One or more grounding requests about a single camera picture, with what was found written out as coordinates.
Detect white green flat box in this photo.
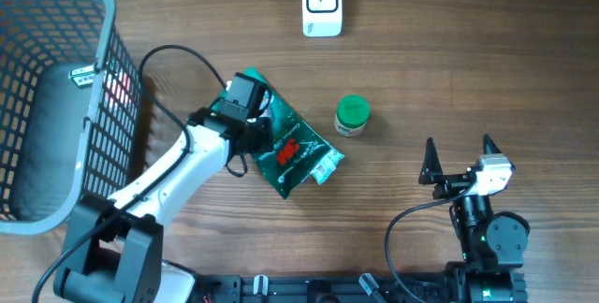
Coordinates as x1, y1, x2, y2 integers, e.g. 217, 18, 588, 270
68, 65, 96, 89

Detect light green wipes packet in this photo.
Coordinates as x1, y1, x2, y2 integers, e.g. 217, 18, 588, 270
298, 147, 344, 184

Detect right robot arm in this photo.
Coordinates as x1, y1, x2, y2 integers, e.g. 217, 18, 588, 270
418, 135, 530, 302

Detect pink Kleenex tissue pack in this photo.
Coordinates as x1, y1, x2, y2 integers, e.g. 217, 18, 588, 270
105, 71, 131, 108

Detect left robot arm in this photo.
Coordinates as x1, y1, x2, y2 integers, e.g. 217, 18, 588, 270
53, 73, 272, 302

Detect green 3M gloves packet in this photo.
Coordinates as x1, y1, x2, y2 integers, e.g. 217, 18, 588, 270
209, 66, 346, 200

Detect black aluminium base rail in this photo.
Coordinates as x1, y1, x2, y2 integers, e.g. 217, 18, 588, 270
186, 273, 529, 303

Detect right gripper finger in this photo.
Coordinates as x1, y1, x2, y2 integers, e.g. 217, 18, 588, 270
483, 134, 502, 154
418, 137, 444, 185

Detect white barcode scanner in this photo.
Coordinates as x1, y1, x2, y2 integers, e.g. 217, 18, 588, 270
302, 0, 343, 37

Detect green lidded small jar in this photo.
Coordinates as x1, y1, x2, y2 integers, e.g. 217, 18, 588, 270
334, 94, 371, 137

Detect grey plastic shopping basket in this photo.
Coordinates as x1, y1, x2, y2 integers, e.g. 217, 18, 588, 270
1, 0, 142, 236

